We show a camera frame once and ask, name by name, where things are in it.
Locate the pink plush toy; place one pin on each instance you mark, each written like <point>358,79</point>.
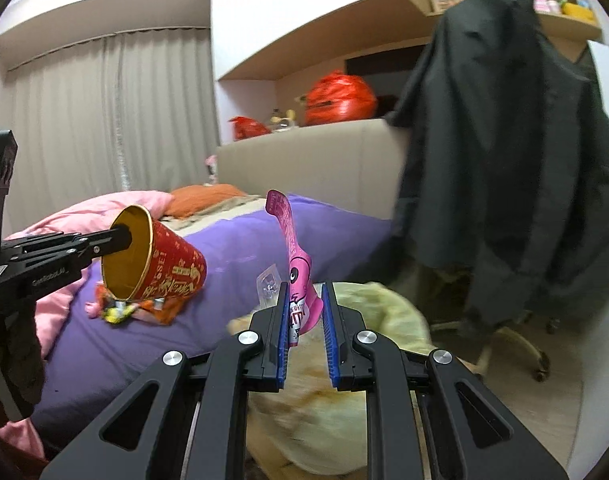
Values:
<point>212,170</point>

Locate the large red plastic bag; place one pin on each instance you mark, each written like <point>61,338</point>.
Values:
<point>339,97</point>

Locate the orange snack packet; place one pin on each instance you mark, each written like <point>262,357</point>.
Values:
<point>157,310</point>

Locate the grey curtain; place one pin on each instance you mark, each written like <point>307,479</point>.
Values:
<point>84,110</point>

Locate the pink snack wrapper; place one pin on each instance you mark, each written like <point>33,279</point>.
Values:
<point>299,270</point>

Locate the beige padded headboard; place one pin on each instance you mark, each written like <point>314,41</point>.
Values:
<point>309,160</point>

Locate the pink quilt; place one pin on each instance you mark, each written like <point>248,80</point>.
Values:
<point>69,215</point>

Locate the yellow shelf item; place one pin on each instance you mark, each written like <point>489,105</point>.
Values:
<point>577,11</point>

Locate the purple blanket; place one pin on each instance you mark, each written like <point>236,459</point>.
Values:
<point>234,245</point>

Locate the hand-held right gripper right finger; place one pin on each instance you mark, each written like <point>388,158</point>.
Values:
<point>329,337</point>

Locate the red paper cup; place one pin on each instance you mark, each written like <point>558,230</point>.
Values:
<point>174,260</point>

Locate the yellow-green trash bag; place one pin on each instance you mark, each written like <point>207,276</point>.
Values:
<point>384,310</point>

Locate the black jacket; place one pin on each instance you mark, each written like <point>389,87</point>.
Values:
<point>509,160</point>

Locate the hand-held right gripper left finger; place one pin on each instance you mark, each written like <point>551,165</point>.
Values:
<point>284,332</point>

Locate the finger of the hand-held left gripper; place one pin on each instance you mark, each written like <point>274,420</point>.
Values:
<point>79,247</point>

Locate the beige bed sheet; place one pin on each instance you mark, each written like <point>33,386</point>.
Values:
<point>224,210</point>

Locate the office chair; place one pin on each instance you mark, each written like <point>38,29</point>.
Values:
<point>514,337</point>

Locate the small framed picture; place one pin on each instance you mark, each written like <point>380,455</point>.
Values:
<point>447,2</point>

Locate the orange pillow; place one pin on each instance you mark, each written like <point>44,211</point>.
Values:
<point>204,195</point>

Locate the small clear plastic wrapper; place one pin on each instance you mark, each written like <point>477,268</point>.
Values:
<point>267,282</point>

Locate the small red plastic bag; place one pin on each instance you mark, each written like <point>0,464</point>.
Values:
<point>247,127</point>

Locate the yellow chip packet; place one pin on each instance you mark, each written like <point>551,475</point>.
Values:
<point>112,312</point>

